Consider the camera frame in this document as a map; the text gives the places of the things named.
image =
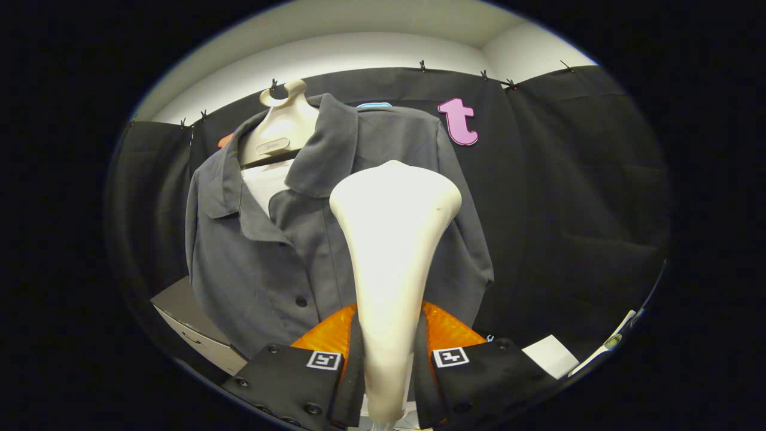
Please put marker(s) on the grey polo shirt clothes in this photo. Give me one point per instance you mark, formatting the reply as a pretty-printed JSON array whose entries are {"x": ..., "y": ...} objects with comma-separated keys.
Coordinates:
[{"x": 251, "y": 269}]

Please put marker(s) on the cream hanger ironing board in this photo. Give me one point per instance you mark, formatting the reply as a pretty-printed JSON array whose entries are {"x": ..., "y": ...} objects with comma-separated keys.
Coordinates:
[{"x": 281, "y": 126}]

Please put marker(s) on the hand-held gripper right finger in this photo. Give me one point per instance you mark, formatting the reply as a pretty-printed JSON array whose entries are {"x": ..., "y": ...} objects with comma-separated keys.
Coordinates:
[{"x": 491, "y": 383}]

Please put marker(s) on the grey drawer cabinet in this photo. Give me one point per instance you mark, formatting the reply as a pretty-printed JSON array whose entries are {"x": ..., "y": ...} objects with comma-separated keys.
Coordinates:
[{"x": 185, "y": 329}]

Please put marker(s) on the white side desk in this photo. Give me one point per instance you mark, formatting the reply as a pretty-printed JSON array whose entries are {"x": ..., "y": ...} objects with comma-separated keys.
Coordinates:
[{"x": 604, "y": 353}]

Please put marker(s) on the white garment steamer head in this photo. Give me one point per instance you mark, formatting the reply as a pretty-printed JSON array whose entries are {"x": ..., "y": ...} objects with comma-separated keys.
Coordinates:
[{"x": 395, "y": 251}]

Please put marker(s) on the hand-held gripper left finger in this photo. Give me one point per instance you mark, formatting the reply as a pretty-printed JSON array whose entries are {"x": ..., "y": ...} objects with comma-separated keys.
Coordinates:
[{"x": 281, "y": 383}]

